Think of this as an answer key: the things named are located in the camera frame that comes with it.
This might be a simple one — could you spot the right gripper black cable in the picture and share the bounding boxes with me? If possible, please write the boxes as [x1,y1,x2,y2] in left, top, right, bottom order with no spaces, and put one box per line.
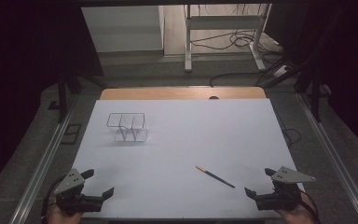
[297,189,322,224]

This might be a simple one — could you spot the white desk frame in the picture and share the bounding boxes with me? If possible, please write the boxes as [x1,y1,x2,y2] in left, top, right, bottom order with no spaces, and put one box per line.
[184,3,273,74]

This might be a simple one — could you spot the tangled black floor cables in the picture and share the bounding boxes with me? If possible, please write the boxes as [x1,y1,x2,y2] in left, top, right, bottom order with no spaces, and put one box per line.
[189,28,282,51]

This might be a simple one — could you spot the person's right hand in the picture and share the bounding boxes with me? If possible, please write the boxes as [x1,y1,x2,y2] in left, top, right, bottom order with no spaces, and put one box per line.
[275,199,317,224]

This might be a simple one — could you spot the white table mat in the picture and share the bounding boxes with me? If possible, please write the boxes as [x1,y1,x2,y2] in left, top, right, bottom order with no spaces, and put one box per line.
[72,98,306,220]

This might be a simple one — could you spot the aluminium rail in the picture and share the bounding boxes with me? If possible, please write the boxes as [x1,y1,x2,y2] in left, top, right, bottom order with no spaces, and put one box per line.
[8,101,77,224]
[296,92,358,224]

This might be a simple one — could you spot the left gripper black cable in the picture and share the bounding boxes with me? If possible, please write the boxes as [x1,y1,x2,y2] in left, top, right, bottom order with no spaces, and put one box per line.
[40,175,67,224]

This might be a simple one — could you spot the white power strip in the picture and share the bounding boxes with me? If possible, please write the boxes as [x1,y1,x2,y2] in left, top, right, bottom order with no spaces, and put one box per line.
[272,64,291,79]

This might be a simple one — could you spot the clear plastic organizer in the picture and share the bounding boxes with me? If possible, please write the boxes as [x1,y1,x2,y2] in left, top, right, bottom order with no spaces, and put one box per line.
[105,112,149,144]

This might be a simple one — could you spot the wooden table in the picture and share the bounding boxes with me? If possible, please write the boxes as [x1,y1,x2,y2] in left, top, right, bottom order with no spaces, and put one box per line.
[100,86,268,101]

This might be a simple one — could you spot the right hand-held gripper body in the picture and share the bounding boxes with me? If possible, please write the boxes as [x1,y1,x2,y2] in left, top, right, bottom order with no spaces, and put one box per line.
[255,165,317,212]

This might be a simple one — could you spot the black floor frame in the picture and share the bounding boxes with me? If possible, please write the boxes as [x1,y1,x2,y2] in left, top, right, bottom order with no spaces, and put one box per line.
[60,123,83,146]

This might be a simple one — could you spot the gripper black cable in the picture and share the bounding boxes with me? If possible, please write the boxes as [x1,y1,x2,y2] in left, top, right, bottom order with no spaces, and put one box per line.
[297,189,322,224]
[40,175,67,224]

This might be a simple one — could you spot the person's left hand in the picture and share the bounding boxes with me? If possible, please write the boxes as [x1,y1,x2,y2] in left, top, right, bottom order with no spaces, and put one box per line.
[47,203,84,224]

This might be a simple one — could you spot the dark blue pencil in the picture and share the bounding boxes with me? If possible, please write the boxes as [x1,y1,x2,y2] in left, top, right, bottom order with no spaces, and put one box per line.
[195,165,236,189]

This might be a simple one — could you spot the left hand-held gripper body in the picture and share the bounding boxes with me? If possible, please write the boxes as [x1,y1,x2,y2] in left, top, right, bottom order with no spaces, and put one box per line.
[53,167,104,217]

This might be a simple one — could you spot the thin black looped cable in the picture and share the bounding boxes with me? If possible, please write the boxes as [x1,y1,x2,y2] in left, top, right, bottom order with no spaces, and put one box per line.
[274,111,303,147]

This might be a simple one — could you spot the black floor cable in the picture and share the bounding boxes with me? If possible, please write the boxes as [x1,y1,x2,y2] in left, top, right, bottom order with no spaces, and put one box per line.
[209,72,264,89]

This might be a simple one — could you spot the white cabinet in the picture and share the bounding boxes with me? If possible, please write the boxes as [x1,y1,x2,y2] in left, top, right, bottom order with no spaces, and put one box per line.
[81,5,166,54]

